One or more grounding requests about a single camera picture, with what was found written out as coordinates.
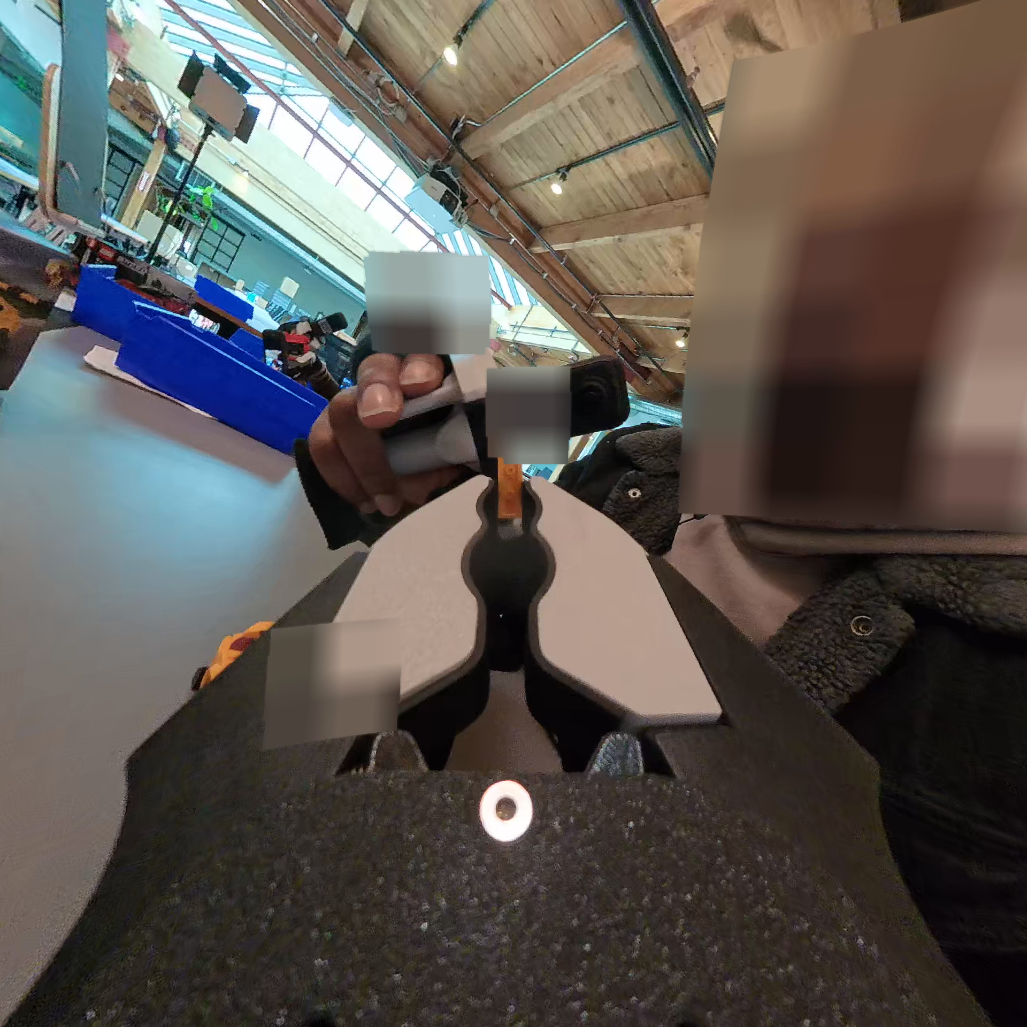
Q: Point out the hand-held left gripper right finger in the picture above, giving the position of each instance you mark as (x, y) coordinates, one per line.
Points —
(626, 634)

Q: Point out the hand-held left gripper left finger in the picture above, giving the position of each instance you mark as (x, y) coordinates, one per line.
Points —
(433, 594)

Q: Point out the small orange lego plate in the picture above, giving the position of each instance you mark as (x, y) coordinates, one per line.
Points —
(510, 493)

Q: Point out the orange and black lego car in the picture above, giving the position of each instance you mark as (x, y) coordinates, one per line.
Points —
(233, 650)

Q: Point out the person's right hand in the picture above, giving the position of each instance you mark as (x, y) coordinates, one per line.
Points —
(353, 449)

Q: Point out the person's dark sherpa jacket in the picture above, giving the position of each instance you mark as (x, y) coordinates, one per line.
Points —
(842, 634)

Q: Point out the white ceiling device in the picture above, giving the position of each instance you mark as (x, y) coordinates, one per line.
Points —
(437, 197)

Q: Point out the blue plastic bin with paper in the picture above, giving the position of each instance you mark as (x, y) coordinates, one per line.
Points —
(217, 377)

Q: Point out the person's dark denim jacket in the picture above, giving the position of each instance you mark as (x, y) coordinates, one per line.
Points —
(947, 802)

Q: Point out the large blue plastic bin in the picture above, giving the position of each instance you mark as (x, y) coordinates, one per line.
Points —
(112, 301)

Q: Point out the black studio light panel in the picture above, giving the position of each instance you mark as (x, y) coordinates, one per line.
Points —
(217, 96)

